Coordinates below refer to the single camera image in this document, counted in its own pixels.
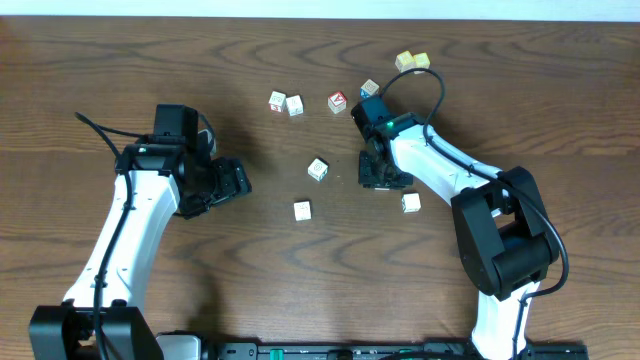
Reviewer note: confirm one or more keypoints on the red sided wooden block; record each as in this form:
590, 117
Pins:
277, 101

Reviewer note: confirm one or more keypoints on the blue sided wooden block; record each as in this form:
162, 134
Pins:
369, 89

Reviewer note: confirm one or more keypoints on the yellow wooden block right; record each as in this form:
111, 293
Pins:
421, 62

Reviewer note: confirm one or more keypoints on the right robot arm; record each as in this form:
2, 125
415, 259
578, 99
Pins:
505, 240

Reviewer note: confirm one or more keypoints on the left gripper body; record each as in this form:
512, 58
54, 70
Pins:
232, 178

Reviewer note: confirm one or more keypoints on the yellow wooden block left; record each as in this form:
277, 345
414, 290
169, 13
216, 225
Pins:
405, 61

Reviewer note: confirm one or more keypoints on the yellow wooden block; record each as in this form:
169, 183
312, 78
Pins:
405, 61
421, 62

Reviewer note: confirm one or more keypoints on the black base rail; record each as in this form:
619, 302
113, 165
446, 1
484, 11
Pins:
370, 351

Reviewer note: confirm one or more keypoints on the red letter A block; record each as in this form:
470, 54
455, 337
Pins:
337, 102

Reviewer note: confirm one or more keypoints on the wooden block green edge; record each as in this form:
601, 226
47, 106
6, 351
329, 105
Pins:
318, 169

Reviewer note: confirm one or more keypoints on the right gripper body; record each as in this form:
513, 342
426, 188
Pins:
384, 176

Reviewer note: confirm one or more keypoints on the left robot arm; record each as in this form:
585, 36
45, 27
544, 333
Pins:
101, 315

